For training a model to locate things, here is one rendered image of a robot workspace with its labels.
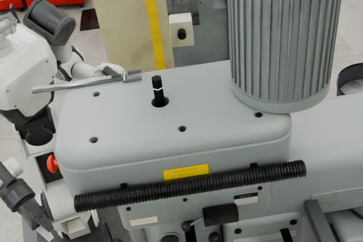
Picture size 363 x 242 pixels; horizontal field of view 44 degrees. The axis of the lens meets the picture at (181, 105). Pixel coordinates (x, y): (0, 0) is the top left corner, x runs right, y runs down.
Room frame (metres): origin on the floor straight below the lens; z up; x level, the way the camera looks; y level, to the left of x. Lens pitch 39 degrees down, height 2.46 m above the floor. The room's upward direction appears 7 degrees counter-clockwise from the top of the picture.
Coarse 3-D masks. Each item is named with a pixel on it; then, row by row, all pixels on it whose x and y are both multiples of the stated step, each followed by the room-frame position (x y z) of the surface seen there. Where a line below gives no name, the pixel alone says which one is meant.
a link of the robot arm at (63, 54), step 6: (54, 48) 1.47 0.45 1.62; (60, 48) 1.47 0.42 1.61; (66, 48) 1.49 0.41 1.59; (72, 48) 1.57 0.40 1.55; (54, 54) 1.49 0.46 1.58; (60, 54) 1.49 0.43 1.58; (66, 54) 1.51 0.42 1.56; (78, 54) 1.58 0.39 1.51; (60, 60) 1.51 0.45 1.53; (66, 60) 1.53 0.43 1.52; (60, 72) 1.50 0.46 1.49; (60, 78) 1.52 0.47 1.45
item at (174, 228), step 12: (144, 228) 0.68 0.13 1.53; (156, 228) 0.63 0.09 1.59; (168, 228) 0.62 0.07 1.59; (180, 228) 0.62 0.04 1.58; (204, 228) 0.63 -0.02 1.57; (216, 228) 0.63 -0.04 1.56; (156, 240) 0.63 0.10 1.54; (168, 240) 0.62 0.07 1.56; (180, 240) 0.62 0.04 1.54; (204, 240) 0.63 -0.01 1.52
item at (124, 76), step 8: (128, 72) 0.83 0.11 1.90; (136, 72) 0.83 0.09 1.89; (80, 80) 0.82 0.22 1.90; (88, 80) 0.82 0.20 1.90; (96, 80) 0.81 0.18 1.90; (104, 80) 0.81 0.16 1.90; (112, 80) 0.81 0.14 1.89; (128, 80) 0.80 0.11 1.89; (136, 80) 0.80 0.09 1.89; (40, 88) 0.81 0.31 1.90; (48, 88) 0.81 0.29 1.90; (56, 88) 0.81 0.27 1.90; (64, 88) 0.81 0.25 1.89
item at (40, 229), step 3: (36, 228) 0.90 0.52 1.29; (39, 228) 0.90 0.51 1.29; (42, 228) 0.90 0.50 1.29; (39, 231) 0.90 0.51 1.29; (42, 231) 0.90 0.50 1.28; (45, 231) 0.90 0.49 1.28; (42, 234) 0.89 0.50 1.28; (45, 234) 0.89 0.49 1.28; (48, 234) 0.89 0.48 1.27; (51, 234) 0.89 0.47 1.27; (45, 237) 0.88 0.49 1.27; (48, 237) 0.88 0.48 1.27; (51, 237) 0.88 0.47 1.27; (48, 240) 0.87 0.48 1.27
